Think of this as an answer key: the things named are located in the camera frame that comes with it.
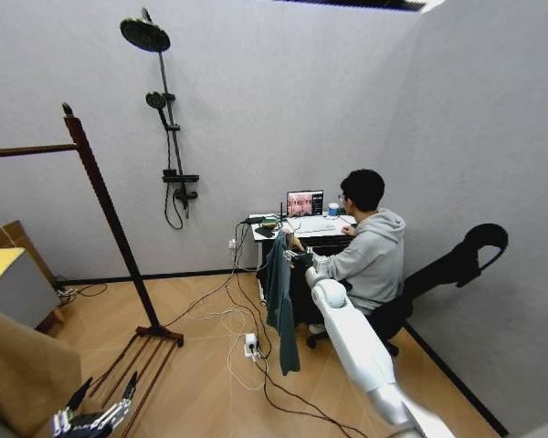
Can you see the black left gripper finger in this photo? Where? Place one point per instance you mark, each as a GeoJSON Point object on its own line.
{"type": "Point", "coordinates": [79, 396]}
{"type": "Point", "coordinates": [129, 387]}

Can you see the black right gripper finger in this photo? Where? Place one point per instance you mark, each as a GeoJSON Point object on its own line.
{"type": "Point", "coordinates": [292, 264]}
{"type": "Point", "coordinates": [289, 253]}

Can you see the dark teal garment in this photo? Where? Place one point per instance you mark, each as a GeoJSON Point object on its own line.
{"type": "Point", "coordinates": [281, 301]}

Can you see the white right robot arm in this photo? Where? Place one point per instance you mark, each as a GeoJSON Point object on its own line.
{"type": "Point", "coordinates": [347, 328]}

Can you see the flat black device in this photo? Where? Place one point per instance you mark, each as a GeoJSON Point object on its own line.
{"type": "Point", "coordinates": [264, 232]}

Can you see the green and yellow box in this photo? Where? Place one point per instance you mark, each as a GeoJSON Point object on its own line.
{"type": "Point", "coordinates": [269, 222]}

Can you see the white desk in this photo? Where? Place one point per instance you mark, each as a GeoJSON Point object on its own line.
{"type": "Point", "coordinates": [256, 228]}

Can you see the open laptop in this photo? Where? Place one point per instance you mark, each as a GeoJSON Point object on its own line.
{"type": "Point", "coordinates": [307, 207]}

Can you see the blue and white cup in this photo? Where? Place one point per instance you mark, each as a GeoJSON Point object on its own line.
{"type": "Point", "coordinates": [334, 209]}

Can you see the brown cardboard panel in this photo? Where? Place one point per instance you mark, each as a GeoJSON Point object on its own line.
{"type": "Point", "coordinates": [23, 365]}

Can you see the person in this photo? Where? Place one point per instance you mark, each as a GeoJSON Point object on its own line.
{"type": "Point", "coordinates": [374, 255]}

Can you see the white power strip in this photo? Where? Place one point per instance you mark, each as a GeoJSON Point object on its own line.
{"type": "Point", "coordinates": [250, 346]}

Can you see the small power strip with plugs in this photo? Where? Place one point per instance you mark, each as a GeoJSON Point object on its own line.
{"type": "Point", "coordinates": [65, 295]}

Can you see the grey cabinet with yellow top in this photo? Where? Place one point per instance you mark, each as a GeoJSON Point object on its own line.
{"type": "Point", "coordinates": [16, 292]}

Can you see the black shower mixer shelf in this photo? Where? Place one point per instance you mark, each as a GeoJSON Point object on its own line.
{"type": "Point", "coordinates": [181, 179]}

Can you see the black office chair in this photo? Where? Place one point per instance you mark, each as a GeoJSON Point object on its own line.
{"type": "Point", "coordinates": [481, 248]}

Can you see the dark wooden clothes rack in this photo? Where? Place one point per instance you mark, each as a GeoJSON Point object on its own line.
{"type": "Point", "coordinates": [106, 203]}

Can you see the black hand shower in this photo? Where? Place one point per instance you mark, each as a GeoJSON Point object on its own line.
{"type": "Point", "coordinates": [155, 99]}

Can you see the round black rain shower head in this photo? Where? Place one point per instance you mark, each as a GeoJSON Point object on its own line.
{"type": "Point", "coordinates": [144, 33]}

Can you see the white wall socket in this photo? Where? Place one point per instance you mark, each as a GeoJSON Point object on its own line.
{"type": "Point", "coordinates": [232, 243]}

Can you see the black shower riser rail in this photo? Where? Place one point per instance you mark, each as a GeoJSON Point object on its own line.
{"type": "Point", "coordinates": [168, 123]}

